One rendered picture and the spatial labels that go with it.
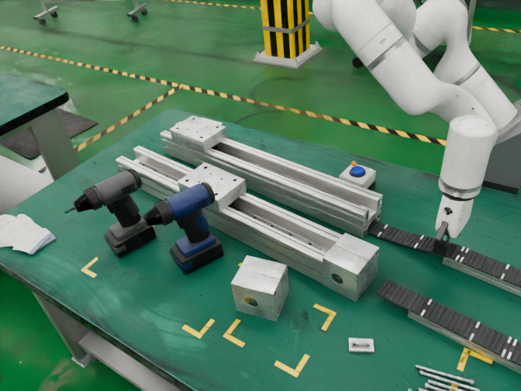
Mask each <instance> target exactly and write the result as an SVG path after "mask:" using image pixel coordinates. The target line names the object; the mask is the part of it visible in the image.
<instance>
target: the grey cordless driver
mask: <svg viewBox="0 0 521 391"><path fill-rule="evenodd" d="M141 185H142V181H141V178H140V176H139V175H138V173H137V172H136V170H134V169H132V168H131V169H129V170H128V171H127V170H125V171H122V172H120V173H118V174H117V175H114V176H112V177H111V178H107V179H106V180H104V181H102V182H99V183H97V184H95V185H94V188H92V187H91V188H88V189H85V190H84V192H83V194H82V195H81V196H80V197H78V198H77V199H76V200H74V201H73V205H74V207H72V208H70V209H68V210H66V211H64V213H69V212H70V211H72V210H74V209H76V210H77V212H83V211H86V210H90V209H92V210H94V211H96V210H97V209H100V208H102V205H104V206H106V207H107V209H108V210H109V212H110V213H111V214H113V213H114V214H115V216H116V218H117V220H118V223H115V224H113V225H111V226H110V227H109V232H107V233H105V236H104V238H105V241H106V242H107V243H108V244H109V246H110V248H111V249H112V250H113V251H114V252H115V253H116V255H117V256H118V257H119V258H122V257H124V256H125V255H127V254H129V253H130V252H132V251H135V250H136V249H137V248H139V247H142V246H143V245H145V244H147V243H148V242H150V241H152V240H153V239H155V238H156V237H157V236H156V234H155V231H154V227H153V226H150V227H149V226H147V225H146V223H144V224H142V225H139V226H138V227H134V224H137V223H139V222H141V221H143V220H144V219H143V215H140V214H139V211H140V210H139V208H138V206H137V205H136V203H135V201H134V200H133V197H132V196H131V195H130V194H131V193H133V192H135V191H136V190H137V189H140V188H141Z"/></svg>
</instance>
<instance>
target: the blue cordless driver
mask: <svg viewBox="0 0 521 391"><path fill-rule="evenodd" d="M215 199H216V197H215V194H214V191H213V190H212V187H211V186H210V184H209V183H206V182H202V183H201V184H199V183H198V184H197V185H193V186H192V187H189V188H187V189H185V190H182V191H180V192H178V193H175V194H173V195H171V196H168V197H167V198H165V201H164V200H161V201H160V202H156V203H154V208H153V209H151V210H150V211H148V212H147V213H146V214H144V215H143V219H144V220H143V221H141V222H139V223H137V224H134V227H138V226H139V225H142V224H144V223H146V225H147V226H149V227H150V226H154V225H159V224H163V225H165V226H166V225H168V224H169V223H172V222H173V220H175V221H176V222H177V224H178V226H179V227H180V228H181V229H182V228H183V229H184V231H185V233H186V237H183V238H181V239H179V240H177V241H175V244H176V245H174V246H173V247H172V248H171V249H170V253H171V256H172V257H173V259H174V261H175V262H176V264H177V265H178V267H179V268H180V269H181V271H182V272H183V273H184V274H185V275H188V274H190V273H192V272H193V271H195V270H197V269H199V268H201V267H203V266H205V265H207V264H208V263H210V262H212V261H215V260H216V259H218V258H221V257H222V256H223V255H224V253H223V246H222V243H221V242H220V241H219V239H218V238H217V237H216V236H215V235H214V234H213V232H212V231H211V230H209V229H208V228H209V224H208V222H207V219H206V218H205V215H204V213H203V212H202V209H203V208H205V207H207V206H209V204H212V203H214V202H215Z"/></svg>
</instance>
